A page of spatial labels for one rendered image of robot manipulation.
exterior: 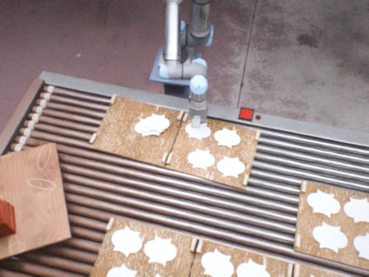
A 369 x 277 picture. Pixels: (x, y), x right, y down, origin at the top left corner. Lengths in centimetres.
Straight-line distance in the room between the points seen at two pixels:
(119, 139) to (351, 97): 216
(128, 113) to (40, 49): 197
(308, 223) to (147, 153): 84
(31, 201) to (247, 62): 239
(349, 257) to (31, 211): 139
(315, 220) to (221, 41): 229
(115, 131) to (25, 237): 68
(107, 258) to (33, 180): 50
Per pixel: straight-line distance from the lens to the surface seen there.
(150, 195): 203
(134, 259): 192
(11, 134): 235
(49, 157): 210
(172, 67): 193
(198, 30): 226
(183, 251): 191
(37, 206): 200
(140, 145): 215
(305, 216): 203
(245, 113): 227
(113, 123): 225
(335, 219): 206
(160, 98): 234
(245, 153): 213
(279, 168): 213
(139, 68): 374
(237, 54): 383
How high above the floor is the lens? 276
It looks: 58 degrees down
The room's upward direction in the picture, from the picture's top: 3 degrees counter-clockwise
